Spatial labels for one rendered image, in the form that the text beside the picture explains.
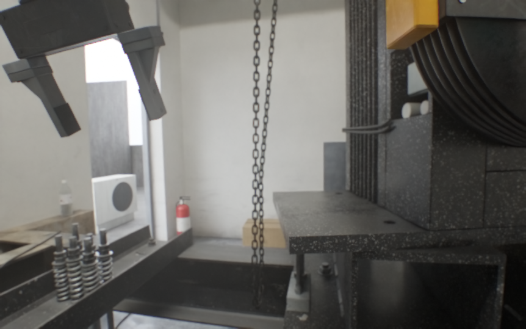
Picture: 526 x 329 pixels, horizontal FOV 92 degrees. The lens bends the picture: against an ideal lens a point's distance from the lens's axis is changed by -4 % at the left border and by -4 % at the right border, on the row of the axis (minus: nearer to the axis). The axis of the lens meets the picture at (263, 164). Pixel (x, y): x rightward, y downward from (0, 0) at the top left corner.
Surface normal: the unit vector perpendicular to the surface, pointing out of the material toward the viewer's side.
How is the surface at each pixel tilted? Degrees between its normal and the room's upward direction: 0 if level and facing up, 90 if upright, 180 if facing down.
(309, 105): 90
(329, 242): 90
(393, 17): 90
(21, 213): 90
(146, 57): 113
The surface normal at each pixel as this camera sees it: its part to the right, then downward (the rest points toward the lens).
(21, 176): 0.98, 0.00
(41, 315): -0.02, -1.00
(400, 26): -1.00, 0.02
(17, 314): 0.74, -0.64
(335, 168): 0.02, 0.07
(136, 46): -0.06, 0.46
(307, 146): -0.20, 0.07
